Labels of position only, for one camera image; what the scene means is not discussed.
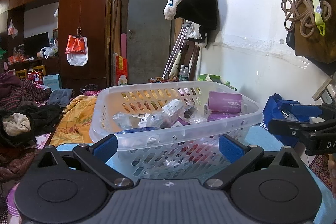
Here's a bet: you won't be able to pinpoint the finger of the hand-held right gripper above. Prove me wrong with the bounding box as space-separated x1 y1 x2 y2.
269 118 314 137
291 103 336 119

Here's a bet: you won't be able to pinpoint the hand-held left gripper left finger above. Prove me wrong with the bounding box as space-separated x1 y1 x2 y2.
34 134 134 190

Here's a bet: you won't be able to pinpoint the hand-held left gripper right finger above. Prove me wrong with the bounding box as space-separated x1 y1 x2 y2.
203 134 301 190

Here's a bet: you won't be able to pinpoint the clear plastic packet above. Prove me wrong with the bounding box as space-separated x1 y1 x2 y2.
113 112 143 130

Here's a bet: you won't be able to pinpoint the purple packet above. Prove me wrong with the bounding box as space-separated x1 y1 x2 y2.
207 111 240 122

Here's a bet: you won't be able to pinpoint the white plastic basket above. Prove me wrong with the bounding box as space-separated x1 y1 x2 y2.
89 81 264 180

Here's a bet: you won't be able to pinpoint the purple cardboard box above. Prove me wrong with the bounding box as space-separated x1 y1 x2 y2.
208 91 243 113

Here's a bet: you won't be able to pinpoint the small purple box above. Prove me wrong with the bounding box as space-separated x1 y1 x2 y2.
171 118 192 128

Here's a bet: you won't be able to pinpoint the white box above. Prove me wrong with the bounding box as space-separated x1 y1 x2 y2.
146 99 185 128

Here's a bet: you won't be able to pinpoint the blue tote bag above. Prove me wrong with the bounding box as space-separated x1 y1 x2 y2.
262 94 310 147

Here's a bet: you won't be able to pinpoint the red patterned mat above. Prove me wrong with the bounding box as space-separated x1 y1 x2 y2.
310 154 331 190

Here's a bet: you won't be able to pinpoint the yellow blanket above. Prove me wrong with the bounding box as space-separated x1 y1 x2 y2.
50 95 101 147

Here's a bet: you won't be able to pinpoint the grey blue garment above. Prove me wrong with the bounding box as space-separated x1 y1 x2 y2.
47 88 74 108

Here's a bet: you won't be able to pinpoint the brown hanging bag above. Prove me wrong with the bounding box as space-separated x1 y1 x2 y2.
286 0 336 75

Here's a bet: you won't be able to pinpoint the green tote bag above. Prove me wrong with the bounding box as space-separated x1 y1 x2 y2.
197 74 237 91

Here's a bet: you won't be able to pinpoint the red printed sack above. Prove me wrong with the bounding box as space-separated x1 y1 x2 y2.
115 55 128 86

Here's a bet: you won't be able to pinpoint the light blue box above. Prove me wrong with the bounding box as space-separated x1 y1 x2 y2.
43 74 63 90

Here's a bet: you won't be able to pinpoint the dark quilted jacket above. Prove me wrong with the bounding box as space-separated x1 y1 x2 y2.
0 145 40 182

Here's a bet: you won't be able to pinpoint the red white plastic bag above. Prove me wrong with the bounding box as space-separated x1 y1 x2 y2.
65 34 88 66

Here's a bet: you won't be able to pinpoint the pile of clothes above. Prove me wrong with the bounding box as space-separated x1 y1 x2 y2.
0 73 63 148

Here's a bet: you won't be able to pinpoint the wooden chair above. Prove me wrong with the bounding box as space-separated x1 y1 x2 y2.
182 40 201 81

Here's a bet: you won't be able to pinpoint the red gift box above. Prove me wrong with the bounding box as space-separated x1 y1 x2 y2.
27 70 43 86

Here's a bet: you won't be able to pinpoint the pink roll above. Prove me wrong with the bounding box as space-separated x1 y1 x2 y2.
121 33 128 56

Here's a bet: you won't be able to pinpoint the wooden boards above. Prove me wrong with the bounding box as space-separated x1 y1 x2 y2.
105 0 122 85

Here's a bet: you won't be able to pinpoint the metal crutches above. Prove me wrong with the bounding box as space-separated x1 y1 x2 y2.
163 21 191 79

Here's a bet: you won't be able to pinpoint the grey door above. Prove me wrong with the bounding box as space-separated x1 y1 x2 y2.
128 0 172 83

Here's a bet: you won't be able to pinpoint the black television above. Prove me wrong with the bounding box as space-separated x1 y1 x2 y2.
24 32 49 52

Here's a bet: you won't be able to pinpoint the brown wooden wardrobe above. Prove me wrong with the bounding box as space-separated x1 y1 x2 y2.
0 0 114 88

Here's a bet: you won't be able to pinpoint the pink plastic bag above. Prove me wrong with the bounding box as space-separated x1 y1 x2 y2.
7 19 19 39

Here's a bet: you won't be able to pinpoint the wall power strip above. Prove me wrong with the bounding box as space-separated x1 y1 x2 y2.
313 76 336 104

